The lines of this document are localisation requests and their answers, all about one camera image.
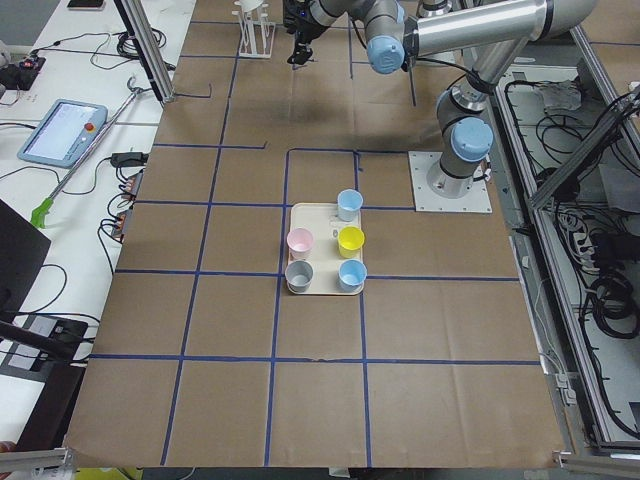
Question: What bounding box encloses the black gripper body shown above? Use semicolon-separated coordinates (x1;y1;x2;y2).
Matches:
282;0;327;44

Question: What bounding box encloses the light blue cup top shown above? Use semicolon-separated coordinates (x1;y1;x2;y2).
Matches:
337;189;363;222

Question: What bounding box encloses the light blue cup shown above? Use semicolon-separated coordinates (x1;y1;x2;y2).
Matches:
338;259;368;293
337;189;363;222

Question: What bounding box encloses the white ikea cup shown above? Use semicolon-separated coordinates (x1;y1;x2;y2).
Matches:
238;0;263;12

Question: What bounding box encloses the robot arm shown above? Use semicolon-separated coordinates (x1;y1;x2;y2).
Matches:
428;38;528;199
283;1;597;75

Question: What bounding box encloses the pink cup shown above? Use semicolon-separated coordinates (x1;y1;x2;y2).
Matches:
286;228;314;260

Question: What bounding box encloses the yellow cup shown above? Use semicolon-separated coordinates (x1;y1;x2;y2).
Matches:
337;226;365;259

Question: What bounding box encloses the grey cup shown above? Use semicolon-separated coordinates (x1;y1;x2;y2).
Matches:
285;260;314;294

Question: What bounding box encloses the light blue cup bottom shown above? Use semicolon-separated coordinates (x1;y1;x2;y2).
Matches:
338;259;368;293

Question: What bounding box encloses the cream serving tray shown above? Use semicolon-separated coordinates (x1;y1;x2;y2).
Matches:
286;203;364;296

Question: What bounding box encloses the black power adapter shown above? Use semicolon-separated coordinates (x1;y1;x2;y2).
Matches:
110;151;149;168

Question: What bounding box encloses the blue teach pendant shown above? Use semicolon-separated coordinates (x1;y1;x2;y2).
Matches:
17;99;108;168

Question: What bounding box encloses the reacher grabber tool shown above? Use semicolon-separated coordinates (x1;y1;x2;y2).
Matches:
30;76;145;229

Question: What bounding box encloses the black monitor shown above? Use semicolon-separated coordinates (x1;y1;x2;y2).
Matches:
0;201;51;323

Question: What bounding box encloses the white wire cup rack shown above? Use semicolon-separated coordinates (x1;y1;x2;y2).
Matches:
232;1;276;59

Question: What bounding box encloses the aluminium frame post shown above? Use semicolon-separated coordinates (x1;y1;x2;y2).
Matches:
114;0;175;105

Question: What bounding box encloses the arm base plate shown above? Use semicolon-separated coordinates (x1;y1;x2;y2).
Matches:
408;151;492;214

